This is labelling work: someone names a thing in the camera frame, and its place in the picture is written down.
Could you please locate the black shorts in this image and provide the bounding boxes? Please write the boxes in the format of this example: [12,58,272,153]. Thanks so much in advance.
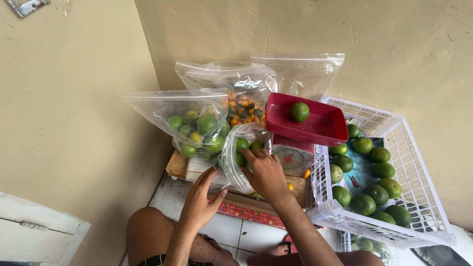
[136,253,214,266]

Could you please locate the heap of small orange kumquats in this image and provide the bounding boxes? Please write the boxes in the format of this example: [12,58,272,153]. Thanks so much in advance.
[221,90,267,126]

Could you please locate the blue paper liner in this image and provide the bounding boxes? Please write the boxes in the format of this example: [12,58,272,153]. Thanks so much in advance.
[325,136,393,207]

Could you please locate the person's left leg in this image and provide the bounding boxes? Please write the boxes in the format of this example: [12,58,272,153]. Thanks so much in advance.
[126,207,240,266]

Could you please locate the white wooden door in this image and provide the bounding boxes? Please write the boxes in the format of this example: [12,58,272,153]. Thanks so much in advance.
[0,191,91,266]

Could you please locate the red sandal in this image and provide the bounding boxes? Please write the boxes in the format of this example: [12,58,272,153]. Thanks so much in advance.
[283,234,298,255]

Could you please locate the red plastic scale tray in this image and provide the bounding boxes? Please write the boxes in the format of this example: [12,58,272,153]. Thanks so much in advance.
[265,92,349,148]

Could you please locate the grey metal bracket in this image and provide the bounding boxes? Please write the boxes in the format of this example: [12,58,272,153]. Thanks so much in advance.
[5,0,51,18]

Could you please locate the person's left hand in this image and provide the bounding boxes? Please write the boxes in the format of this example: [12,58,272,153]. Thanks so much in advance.
[186,167,228,232]

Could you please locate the pile of loose green limes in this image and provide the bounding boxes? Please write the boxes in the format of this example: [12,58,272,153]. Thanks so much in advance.
[328,124,413,228]

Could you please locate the clear plastic bag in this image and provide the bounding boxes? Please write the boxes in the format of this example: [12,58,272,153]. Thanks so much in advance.
[218,123,272,195]

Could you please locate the black patterned object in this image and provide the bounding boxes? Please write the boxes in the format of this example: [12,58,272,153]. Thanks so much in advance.
[409,244,472,266]

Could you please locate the dark green lime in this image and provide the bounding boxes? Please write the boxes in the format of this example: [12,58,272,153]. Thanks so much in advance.
[288,102,310,123]

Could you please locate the red kitchen scale with dial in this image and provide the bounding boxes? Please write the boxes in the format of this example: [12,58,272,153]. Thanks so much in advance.
[269,133,315,177]

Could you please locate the person's right hand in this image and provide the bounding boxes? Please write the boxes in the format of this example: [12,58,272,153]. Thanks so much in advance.
[240,149,293,203]

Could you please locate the bagged heap of green limes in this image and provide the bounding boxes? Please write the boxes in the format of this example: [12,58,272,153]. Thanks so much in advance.
[168,109,231,158]

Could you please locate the wooden board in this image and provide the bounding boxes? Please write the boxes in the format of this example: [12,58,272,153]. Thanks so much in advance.
[165,149,308,216]

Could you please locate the white packet of plastic bags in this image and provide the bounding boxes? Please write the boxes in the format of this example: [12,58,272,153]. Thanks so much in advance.
[185,157,230,192]

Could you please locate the clear zip bag with limes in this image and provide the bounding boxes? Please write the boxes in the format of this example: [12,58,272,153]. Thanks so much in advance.
[121,88,230,160]

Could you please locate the red patterned wrapping paper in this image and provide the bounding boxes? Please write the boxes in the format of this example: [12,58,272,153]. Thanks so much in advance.
[208,199,286,229]

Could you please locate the person's right leg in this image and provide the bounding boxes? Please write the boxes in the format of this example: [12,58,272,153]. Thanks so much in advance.
[246,243,386,266]

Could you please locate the clear zip bag with kumquats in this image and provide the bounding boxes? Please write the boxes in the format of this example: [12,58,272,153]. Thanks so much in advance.
[175,61,278,128]

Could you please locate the white plastic basket crate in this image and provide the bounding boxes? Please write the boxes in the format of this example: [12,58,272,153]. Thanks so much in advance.
[306,95,457,249]

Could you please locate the empty clear zip bag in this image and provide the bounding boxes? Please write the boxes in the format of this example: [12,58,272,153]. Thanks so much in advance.
[250,53,346,102]

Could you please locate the person's leg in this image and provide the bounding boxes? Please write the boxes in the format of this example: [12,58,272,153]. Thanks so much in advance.
[246,243,386,266]
[126,207,240,266]

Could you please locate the white crate with limes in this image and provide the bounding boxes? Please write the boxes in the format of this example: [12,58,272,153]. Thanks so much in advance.
[338,230,400,266]

